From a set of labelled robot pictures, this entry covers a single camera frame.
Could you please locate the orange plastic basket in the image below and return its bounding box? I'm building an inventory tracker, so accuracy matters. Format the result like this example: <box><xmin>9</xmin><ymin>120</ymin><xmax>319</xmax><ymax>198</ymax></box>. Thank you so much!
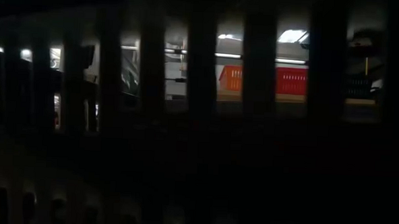
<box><xmin>217</xmin><ymin>64</ymin><xmax>245</xmax><ymax>94</ymax></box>

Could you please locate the red plastic basket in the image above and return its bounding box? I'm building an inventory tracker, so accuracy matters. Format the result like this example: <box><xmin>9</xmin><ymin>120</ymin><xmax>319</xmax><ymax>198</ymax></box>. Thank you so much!
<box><xmin>274</xmin><ymin>66</ymin><xmax>309</xmax><ymax>96</ymax></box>

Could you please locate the long ceiling tube light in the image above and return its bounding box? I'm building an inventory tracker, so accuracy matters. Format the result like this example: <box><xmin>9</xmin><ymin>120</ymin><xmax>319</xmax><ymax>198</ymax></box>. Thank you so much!
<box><xmin>120</xmin><ymin>45</ymin><xmax>307</xmax><ymax>65</ymax></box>

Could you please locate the black plastic basket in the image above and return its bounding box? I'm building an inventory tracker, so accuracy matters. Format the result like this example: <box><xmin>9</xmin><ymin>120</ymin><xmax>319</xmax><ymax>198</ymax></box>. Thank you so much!
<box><xmin>0</xmin><ymin>0</ymin><xmax>399</xmax><ymax>224</ymax></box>
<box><xmin>344</xmin><ymin>73</ymin><xmax>374</xmax><ymax>99</ymax></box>

